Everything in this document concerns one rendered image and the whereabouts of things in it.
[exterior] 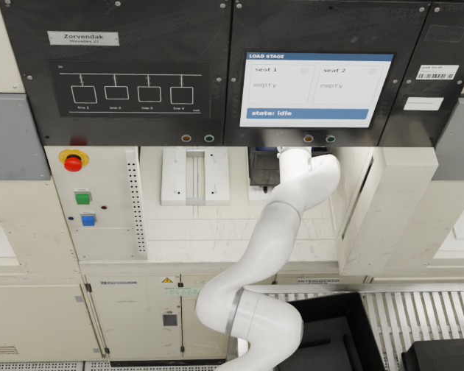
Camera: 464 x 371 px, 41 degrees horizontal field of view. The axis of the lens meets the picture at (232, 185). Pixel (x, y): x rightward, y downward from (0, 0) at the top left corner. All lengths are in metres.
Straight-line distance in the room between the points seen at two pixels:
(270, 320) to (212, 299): 0.12
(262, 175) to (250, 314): 0.68
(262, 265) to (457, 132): 0.53
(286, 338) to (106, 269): 0.77
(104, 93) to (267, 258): 0.46
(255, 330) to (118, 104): 0.53
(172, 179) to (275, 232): 0.76
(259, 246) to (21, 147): 0.56
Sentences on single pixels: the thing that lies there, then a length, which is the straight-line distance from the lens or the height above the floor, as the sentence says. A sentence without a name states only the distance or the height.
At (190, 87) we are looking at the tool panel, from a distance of 1.25.
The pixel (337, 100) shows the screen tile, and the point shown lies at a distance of 1.30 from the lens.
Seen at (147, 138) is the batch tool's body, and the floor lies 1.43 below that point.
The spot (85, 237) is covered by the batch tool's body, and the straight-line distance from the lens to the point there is 1.74.
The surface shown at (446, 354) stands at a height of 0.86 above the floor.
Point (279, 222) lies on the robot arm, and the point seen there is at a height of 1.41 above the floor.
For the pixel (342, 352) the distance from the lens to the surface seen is 1.87.
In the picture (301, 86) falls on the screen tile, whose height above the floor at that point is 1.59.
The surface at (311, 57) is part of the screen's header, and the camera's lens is 1.21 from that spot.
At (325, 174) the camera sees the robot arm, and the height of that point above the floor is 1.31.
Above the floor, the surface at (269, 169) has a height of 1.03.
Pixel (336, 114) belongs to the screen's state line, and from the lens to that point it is 1.34.
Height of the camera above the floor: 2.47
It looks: 54 degrees down
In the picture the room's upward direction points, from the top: 5 degrees clockwise
